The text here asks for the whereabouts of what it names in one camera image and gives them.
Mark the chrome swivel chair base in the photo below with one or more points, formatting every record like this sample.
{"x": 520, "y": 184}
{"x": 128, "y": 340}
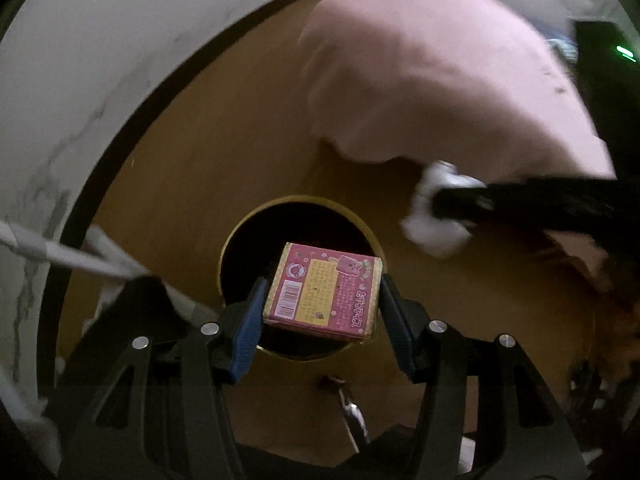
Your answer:
{"x": 354, "y": 417}

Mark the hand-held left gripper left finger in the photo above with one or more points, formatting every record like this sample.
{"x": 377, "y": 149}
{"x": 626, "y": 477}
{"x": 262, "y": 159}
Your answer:
{"x": 247, "y": 325}

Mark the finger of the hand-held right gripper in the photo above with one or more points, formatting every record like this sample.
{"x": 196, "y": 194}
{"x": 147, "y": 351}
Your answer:
{"x": 525, "y": 202}

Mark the black device with green light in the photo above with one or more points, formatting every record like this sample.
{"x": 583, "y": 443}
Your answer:
{"x": 605, "y": 40}

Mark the pink blanket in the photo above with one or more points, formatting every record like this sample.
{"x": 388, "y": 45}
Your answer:
{"x": 440, "y": 70}

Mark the white tissue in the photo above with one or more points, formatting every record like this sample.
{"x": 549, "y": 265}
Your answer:
{"x": 430, "y": 235}

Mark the black trash bin gold rim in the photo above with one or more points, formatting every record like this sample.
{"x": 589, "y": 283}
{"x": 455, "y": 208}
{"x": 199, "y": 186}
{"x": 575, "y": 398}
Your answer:
{"x": 260, "y": 230}

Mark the pink printed cardboard box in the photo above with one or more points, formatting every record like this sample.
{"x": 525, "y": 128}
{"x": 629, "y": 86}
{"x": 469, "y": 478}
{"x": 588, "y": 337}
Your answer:
{"x": 320, "y": 290}

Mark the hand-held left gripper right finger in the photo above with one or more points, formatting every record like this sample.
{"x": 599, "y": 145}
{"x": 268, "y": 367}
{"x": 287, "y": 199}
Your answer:
{"x": 395, "y": 320}

